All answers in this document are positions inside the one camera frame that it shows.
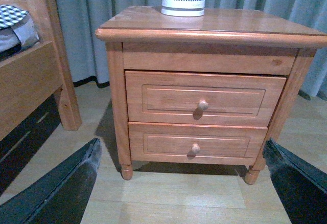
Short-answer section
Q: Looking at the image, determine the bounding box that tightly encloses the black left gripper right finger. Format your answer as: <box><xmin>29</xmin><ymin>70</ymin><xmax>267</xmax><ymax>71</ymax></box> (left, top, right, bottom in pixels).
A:
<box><xmin>263</xmin><ymin>139</ymin><xmax>326</xmax><ymax>223</ymax></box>

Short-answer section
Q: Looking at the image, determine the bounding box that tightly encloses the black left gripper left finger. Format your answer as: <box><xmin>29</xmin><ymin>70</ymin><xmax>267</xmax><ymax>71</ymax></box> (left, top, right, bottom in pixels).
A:
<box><xmin>1</xmin><ymin>138</ymin><xmax>102</xmax><ymax>223</ymax></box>

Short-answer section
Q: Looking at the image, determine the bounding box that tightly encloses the wooden drawer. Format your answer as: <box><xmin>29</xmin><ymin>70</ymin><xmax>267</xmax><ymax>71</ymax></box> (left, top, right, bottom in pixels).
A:
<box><xmin>125</xmin><ymin>71</ymin><xmax>286</xmax><ymax>127</ymax></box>
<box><xmin>129</xmin><ymin>122</ymin><xmax>267</xmax><ymax>165</ymax></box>

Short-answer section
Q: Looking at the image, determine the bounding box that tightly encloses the wooden nightstand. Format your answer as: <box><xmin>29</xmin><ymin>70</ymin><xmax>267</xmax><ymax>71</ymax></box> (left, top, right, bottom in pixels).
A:
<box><xmin>96</xmin><ymin>6</ymin><xmax>326</xmax><ymax>185</ymax></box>

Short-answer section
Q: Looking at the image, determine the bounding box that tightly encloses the checkered bedding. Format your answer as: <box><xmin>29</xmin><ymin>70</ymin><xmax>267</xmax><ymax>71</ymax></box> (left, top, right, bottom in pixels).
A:
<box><xmin>1</xmin><ymin>5</ymin><xmax>39</xmax><ymax>53</ymax></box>

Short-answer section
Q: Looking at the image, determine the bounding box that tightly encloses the grey curtain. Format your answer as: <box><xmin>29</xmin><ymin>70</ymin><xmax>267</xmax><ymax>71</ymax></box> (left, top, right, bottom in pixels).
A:
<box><xmin>56</xmin><ymin>0</ymin><xmax>326</xmax><ymax>88</ymax></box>

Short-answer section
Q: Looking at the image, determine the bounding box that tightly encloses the wooden bed frame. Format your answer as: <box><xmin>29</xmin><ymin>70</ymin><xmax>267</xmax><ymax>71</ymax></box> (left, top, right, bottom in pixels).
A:
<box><xmin>1</xmin><ymin>0</ymin><xmax>82</xmax><ymax>138</ymax></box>

